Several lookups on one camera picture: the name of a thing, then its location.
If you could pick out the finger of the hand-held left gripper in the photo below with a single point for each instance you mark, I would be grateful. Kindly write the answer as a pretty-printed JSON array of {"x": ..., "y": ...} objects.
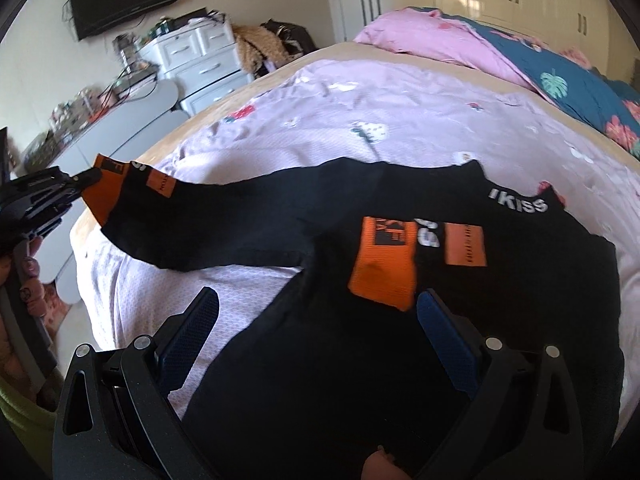
[
  {"x": 82, "y": 178},
  {"x": 47, "y": 210}
]

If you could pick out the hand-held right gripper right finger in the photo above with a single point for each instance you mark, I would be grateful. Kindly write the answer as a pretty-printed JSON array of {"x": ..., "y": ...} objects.
[{"x": 447, "y": 342}]

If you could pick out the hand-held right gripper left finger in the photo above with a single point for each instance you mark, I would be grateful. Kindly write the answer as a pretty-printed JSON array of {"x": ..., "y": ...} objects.
[{"x": 192, "y": 330}]

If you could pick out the black shirt with orange cuffs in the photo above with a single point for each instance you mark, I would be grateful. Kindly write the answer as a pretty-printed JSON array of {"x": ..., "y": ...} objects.
[{"x": 310, "y": 360}]

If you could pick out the person's left hand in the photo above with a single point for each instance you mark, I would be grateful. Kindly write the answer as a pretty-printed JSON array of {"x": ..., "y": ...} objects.
[{"x": 31, "y": 270}]

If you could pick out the person's right hand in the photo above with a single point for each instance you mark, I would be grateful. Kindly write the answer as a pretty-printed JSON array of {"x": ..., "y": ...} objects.
[{"x": 381, "y": 466}]

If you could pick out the clutter of small desk things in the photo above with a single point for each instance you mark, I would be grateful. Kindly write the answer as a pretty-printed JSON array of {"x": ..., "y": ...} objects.
[{"x": 75, "y": 115}]

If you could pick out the grey rounded desk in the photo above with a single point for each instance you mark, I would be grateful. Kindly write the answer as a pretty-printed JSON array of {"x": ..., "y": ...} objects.
[{"x": 135, "y": 120}]

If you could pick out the person's green clothing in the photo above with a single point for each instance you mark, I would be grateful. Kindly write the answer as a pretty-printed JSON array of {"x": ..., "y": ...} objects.
[{"x": 20, "y": 425}]

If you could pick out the white drawer chest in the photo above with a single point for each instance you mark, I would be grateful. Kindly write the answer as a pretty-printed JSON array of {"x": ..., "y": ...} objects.
[{"x": 200, "y": 62}]

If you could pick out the black box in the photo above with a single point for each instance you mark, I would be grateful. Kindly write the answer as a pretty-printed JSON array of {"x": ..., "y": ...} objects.
[{"x": 198, "y": 14}]

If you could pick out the lilac printed bed sheet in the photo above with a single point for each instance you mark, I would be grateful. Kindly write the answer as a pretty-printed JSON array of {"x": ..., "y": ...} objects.
[{"x": 400, "y": 120}]

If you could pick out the black bag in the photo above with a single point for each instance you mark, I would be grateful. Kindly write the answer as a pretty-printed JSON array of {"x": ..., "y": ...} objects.
[{"x": 290, "y": 37}]

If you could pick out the beige mattress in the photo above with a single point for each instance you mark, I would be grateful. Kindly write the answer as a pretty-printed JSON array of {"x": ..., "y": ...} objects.
[{"x": 320, "y": 52}]

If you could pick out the pink and blue floral quilt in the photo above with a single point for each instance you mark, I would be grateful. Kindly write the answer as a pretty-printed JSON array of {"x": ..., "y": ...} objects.
[{"x": 425, "y": 35}]

